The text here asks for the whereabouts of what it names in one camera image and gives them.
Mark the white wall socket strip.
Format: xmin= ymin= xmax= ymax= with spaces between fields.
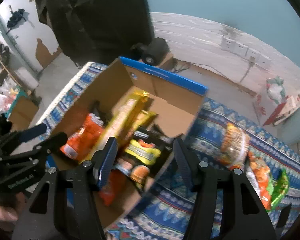
xmin=221 ymin=37 xmax=271 ymax=70

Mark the white plug with cable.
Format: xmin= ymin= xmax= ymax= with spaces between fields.
xmin=238 ymin=56 xmax=255 ymax=85

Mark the light blue waste bin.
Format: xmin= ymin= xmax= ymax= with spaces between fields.
xmin=278 ymin=107 xmax=300 ymax=145

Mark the clear peanut snack bag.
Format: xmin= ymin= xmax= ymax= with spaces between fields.
xmin=218 ymin=123 xmax=250 ymax=170

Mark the small cardboard box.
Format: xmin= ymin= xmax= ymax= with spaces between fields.
xmin=139 ymin=52 xmax=176 ymax=71

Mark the black yellow snack bag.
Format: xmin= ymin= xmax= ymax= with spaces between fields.
xmin=114 ymin=127 xmax=174 ymax=191

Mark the orange green snack bag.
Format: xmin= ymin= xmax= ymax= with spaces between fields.
xmin=248 ymin=151 xmax=274 ymax=212

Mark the cardboard box blue rim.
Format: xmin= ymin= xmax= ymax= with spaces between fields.
xmin=43 ymin=57 xmax=208 ymax=229

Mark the orange black noodle bag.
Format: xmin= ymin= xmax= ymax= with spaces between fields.
xmin=60 ymin=113 xmax=103 ymax=162

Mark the black round speaker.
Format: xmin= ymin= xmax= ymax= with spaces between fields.
xmin=129 ymin=37 xmax=169 ymax=66

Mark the blue patterned tablecloth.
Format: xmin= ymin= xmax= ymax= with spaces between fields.
xmin=37 ymin=61 xmax=300 ymax=240

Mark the red white paper bag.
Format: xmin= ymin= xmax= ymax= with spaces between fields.
xmin=253 ymin=76 xmax=287 ymax=126

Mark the white flat package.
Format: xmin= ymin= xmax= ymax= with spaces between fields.
xmin=273 ymin=90 xmax=300 ymax=126

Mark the red-orange snack bag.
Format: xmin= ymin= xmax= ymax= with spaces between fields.
xmin=98 ymin=170 xmax=127 ymax=206

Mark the long yellow snack pack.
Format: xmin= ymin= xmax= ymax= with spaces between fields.
xmin=81 ymin=90 xmax=149 ymax=163

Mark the black hanging cloth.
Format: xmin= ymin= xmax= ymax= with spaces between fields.
xmin=35 ymin=0 xmax=154 ymax=65

